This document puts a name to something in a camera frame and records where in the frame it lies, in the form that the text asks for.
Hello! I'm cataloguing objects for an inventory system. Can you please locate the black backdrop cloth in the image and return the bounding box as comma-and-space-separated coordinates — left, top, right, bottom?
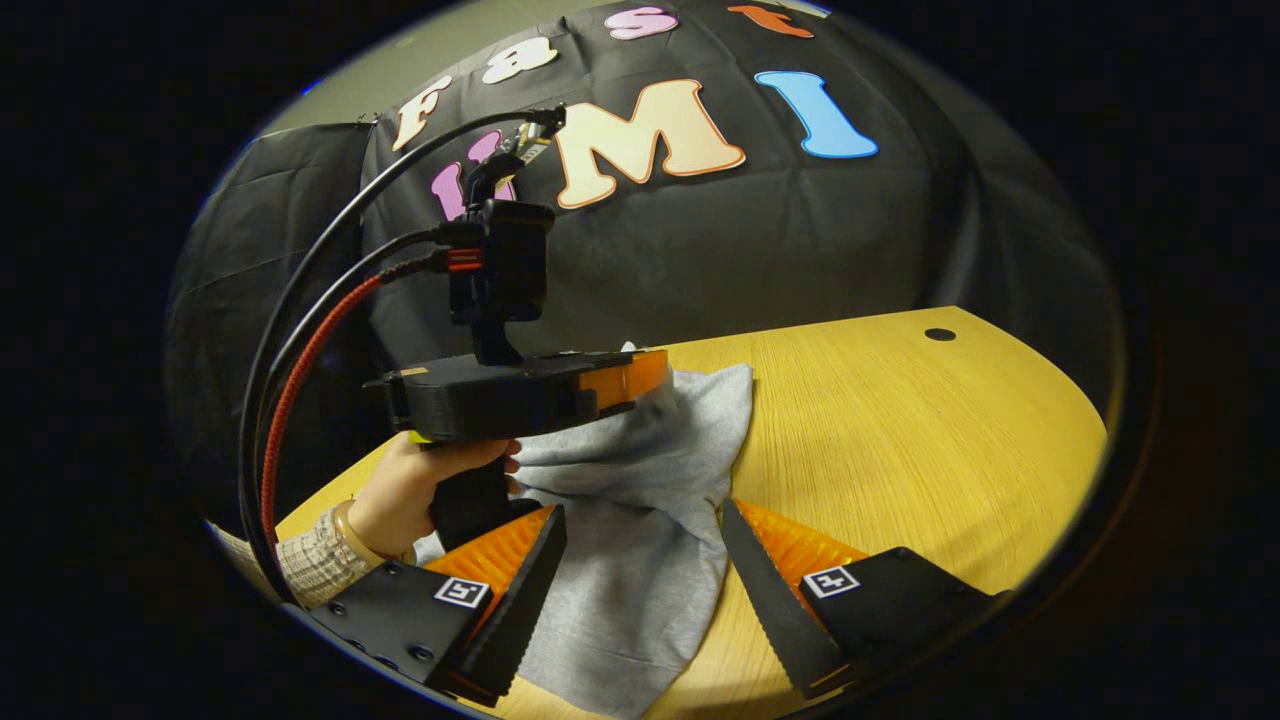
165, 0, 1121, 531

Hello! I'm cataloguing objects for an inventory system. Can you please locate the black cable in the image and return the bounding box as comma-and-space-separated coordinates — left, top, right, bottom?
250, 225, 461, 501
238, 105, 566, 601

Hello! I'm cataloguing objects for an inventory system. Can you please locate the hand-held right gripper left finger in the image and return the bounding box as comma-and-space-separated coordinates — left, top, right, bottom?
305, 503, 568, 706

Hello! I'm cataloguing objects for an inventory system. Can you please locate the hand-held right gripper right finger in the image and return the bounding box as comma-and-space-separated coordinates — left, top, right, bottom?
720, 497, 1011, 701

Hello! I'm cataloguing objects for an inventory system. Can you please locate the red braided cable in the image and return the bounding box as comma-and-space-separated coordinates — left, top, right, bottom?
260, 250, 486, 546

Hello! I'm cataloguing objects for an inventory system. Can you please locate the grey sweatshirt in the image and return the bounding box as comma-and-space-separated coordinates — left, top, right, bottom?
415, 345, 756, 719

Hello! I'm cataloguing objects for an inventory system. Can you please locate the thin wrist bracelet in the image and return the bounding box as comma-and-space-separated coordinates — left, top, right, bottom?
333, 498, 419, 568

